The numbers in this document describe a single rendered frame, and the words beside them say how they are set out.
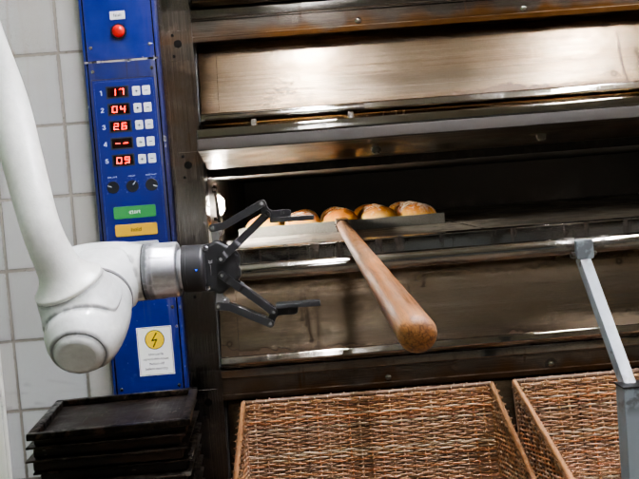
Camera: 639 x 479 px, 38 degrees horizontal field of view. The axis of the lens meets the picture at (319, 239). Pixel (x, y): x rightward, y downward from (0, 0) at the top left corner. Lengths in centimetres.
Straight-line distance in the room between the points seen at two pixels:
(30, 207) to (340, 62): 94
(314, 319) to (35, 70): 80
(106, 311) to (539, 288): 110
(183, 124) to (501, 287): 78
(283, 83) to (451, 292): 59
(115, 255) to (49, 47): 76
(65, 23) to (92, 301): 92
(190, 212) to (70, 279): 75
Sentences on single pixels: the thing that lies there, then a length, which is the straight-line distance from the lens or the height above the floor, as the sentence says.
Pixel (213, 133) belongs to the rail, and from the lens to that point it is 190.
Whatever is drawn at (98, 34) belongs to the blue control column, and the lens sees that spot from 207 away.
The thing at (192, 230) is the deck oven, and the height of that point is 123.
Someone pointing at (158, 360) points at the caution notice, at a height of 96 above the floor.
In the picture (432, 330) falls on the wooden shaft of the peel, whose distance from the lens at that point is 70.
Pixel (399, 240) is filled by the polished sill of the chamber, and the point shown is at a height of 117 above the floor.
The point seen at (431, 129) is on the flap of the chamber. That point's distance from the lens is 191.
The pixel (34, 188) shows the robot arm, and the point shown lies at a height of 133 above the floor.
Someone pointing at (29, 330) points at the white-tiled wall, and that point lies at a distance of 213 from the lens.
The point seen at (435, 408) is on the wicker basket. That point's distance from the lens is 206.
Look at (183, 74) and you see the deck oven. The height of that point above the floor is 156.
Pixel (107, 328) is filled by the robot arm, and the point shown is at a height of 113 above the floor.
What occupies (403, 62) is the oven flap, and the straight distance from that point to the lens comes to 207.
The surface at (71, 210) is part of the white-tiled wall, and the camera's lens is 209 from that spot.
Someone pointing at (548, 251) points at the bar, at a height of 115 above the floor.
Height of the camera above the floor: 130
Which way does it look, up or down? 3 degrees down
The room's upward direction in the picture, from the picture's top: 4 degrees counter-clockwise
